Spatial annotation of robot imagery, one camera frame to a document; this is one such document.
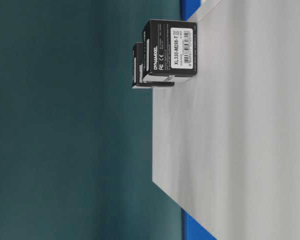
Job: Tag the blue table cover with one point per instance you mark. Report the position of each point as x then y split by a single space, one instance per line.
191 9

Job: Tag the white base block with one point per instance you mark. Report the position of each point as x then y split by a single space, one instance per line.
226 143

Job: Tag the black Dynamixel box far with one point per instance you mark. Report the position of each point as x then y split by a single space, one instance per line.
137 71

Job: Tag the black Dynamixel box near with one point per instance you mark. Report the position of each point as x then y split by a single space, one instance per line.
170 50

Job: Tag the black dynamixel box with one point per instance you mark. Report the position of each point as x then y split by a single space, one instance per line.
170 50
137 71

